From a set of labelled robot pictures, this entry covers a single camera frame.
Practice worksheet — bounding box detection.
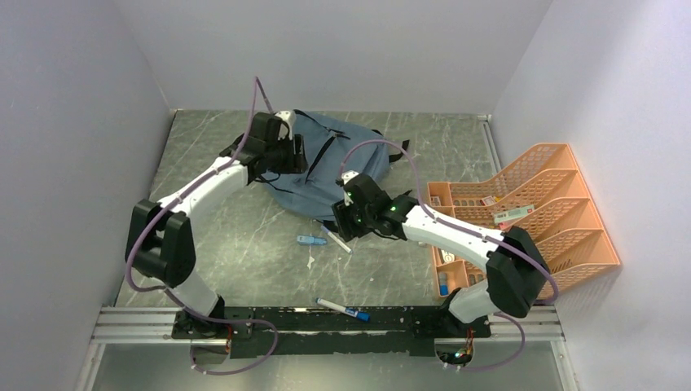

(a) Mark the teal box in rack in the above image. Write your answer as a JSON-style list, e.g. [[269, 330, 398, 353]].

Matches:
[[493, 204, 535, 225]]

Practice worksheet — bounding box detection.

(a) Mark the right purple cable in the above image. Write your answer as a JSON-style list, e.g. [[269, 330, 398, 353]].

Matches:
[[338, 138, 561, 372]]

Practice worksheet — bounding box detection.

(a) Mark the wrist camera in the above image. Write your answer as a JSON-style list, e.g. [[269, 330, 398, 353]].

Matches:
[[274, 110, 297, 140], [341, 170, 359, 206]]

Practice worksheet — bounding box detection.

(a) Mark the blue student backpack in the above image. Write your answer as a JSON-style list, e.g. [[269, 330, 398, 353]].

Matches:
[[263, 110, 403, 222]]

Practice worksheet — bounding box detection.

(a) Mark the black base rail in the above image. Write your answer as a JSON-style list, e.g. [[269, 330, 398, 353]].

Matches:
[[170, 305, 491, 358]]

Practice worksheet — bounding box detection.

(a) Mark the blue capped marker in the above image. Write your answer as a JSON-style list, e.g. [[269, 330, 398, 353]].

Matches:
[[315, 297, 370, 322]]

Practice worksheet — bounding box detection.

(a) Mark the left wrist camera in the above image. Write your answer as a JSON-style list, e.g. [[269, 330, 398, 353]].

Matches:
[[274, 110, 297, 140]]

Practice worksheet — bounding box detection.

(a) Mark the purple cable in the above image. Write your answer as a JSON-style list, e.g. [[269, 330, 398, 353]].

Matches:
[[124, 76, 279, 376], [338, 138, 561, 372]]

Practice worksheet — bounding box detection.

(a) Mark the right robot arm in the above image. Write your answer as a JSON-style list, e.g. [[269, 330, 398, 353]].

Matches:
[[332, 171, 553, 337]]

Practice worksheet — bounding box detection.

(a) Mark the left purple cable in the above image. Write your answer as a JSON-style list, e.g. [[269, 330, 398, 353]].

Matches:
[[124, 76, 279, 376]]

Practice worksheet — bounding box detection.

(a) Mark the orange desk organizer tray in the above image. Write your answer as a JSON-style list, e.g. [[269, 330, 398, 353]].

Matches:
[[427, 182, 493, 298]]

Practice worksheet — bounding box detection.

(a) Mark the orange plastic file rack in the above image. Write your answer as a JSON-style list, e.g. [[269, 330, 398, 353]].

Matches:
[[428, 143, 620, 292]]

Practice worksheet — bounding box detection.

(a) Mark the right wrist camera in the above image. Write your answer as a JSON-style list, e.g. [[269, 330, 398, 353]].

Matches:
[[341, 170, 359, 206]]

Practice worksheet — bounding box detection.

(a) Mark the white marker pen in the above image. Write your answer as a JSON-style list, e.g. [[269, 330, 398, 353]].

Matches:
[[321, 225, 353, 254]]

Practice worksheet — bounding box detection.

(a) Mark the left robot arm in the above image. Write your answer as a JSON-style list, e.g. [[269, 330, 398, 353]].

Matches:
[[125, 110, 307, 339]]

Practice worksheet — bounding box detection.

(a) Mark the aluminium frame rail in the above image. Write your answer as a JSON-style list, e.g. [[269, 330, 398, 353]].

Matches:
[[92, 306, 564, 343]]

